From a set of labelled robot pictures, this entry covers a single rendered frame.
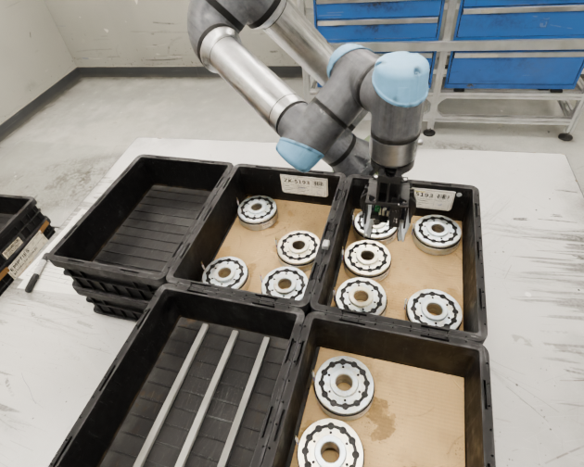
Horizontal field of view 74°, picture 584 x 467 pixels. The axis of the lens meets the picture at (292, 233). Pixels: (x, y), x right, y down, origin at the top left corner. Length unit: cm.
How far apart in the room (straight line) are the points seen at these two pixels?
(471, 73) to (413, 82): 217
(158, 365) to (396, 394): 45
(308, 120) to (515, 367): 67
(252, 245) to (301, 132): 40
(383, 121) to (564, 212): 85
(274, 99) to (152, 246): 53
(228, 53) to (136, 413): 69
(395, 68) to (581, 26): 224
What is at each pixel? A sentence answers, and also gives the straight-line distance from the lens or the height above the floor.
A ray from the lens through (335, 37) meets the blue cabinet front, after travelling 264.
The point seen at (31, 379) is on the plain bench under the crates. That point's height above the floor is 70.
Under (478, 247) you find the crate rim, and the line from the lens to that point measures 84.
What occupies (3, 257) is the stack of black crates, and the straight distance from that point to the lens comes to 184.
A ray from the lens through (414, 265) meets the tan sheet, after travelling 91.
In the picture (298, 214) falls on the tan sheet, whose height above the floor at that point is 83.
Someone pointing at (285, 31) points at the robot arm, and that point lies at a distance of 98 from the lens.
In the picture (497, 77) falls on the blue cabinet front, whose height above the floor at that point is 39.
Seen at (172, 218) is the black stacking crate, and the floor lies 83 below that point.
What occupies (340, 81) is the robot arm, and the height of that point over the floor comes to 125.
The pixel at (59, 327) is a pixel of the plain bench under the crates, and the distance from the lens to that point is 119.
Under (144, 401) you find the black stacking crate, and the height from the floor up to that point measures 83.
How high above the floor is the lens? 153
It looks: 46 degrees down
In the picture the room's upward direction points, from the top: 8 degrees counter-clockwise
